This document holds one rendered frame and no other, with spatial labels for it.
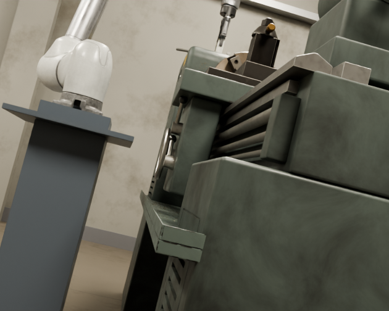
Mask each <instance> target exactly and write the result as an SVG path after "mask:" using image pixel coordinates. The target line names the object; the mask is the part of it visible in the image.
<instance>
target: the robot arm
mask: <svg viewBox="0 0 389 311"><path fill-rule="evenodd" d="M108 1H109V0H81V2H80V4H79V6H78V9H77V11H76V13H75V15H74V17H73V19H72V21H71V23H70V26H69V28H68V30H67V33H66V34H65V36H63V37H60V38H58V39H56V40H55V42H54V43H53V44H52V46H51V47H50V48H49V50H48V51H47V53H46V54H45V55H44V56H43V57H42V58H41V59H40V61H39V62H38V66H37V69H36V72H37V76H38V78H39V80H40V82H41V83H42V84H43V85H45V86H46V87H47V88H49V89H50V90H52V91H55V92H58V93H62V94H61V98H60V100H53V101H52V102H53V103H56V104H60V105H63V106H67V107H72V108H75V109H79V110H84V111H86V112H91V113H94V114H98V115H103V113H102V112H101V111H102V104H103V101H104V98H105V96H106V93H107V89H108V86H109V82H110V79H111V73H112V54H111V52H110V50H109V48H108V47H107V46H106V45H105V44H102V43H99V42H97V41H94V40H91V39H92V37H93V35H94V32H95V30H96V28H97V26H98V23H99V21H100V19H101V17H102V14H103V12H104V10H105V8H106V6H107V3H108ZM240 1H241V0H222V1H221V10H220V15H221V16H222V17H223V18H222V20H221V25H220V31H219V35H218V38H217V42H216V46H215V50H214V51H215V52H219V53H222V50H223V47H224V42H225V37H226V36H227V31H228V27H229V24H230V19H234V18H235V15H236V11H237V10H238V9H239V6H240Z"/></svg>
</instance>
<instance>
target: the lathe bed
mask: <svg viewBox="0 0 389 311"><path fill-rule="evenodd" d="M370 73H371V69H370V68H366V67H362V66H359V65H355V64H351V63H349V62H343V63H342V64H340V65H337V66H336V67H334V68H333V67H332V66H331V65H330V64H329V63H328V62H327V61H326V60H324V59H323V58H322V57H321V56H320V55H318V54H316V53H310V54H304V55H300V56H295V57H294V58H292V60H290V61H288V62H287V63H286V64H285V65H283V66H282V67H280V68H279V69H278V70H276V71H275V72H274V73H273V74H271V75H270V76H268V77H267V78H266V79H265V80H263V81H262V82H260V83H259V84H258V85H256V86H255V87H254V88H253V89H251V90H250V91H248V92H247V93H246V94H244V95H243V96H242V97H240V98H239V99H238V100H236V101H235V102H234V103H233V104H231V105H230V106H228V107H227V108H226V109H224V110H223V111H221V114H220V119H219V124H218V127H217V131H216V134H215V139H214V144H213V147H212V151H211V156H210V159H209V160H211V159H216V158H219V157H231V158H233V159H238V160H242V161H245V162H249V163H252V164H257V165H262V166H264V167H269V168H273V169H276V170H280V171H283V172H288V173H292V174H295V175H299V176H304V177H307V178H311V179H314V180H319V181H323V182H326V183H330V184H333V185H338V186H342V187H345V188H349V189H353V190H356V191H361V192H364V193H369V194H373V195H376V196H380V197H384V198H387V199H389V91H388V90H385V89H381V88H377V87H374V86H371V85H368V82H369V78H370Z"/></svg>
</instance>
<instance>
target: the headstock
mask: <svg viewBox="0 0 389 311"><path fill-rule="evenodd" d="M225 57H229V56H228V55H226V54H222V53H219V52H215V51H211V50H208V49H204V48H200V47H197V46H192V47H190V49H189V51H188V53H187V55H186V57H185V60H184V61H183V63H182V66H181V68H180V71H179V74H178V79H177V84H178V81H179V77H180V75H182V73H183V71H184V69H185V68H190V69H193V70H197V71H200V72H204V73H205V72H206V70H207V69H208V68H209V67H212V68H215V67H216V65H217V64H218V63H219V62H220V61H221V60H222V59H224V58H225ZM177 84H176V86H177ZM178 108H179V107H177V106H173V105H172V103H171V106H170V110H169V115H168V117H167V122H166V124H165V129H164V134H163V137H164V135H165V132H166V129H168V128H171V127H172V124H173V122H174V121H175V119H176V116H177V112H178Z"/></svg>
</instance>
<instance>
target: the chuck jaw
mask: <svg viewBox="0 0 389 311"><path fill-rule="evenodd" d="M227 60H228V63H229V64H230V66H231V68H232V71H233V73H235V72H236V71H237V70H238V69H239V68H240V66H241V65H242V63H241V60H240V58H239V56H235V55H234V56H231V57H229V58H227Z"/></svg>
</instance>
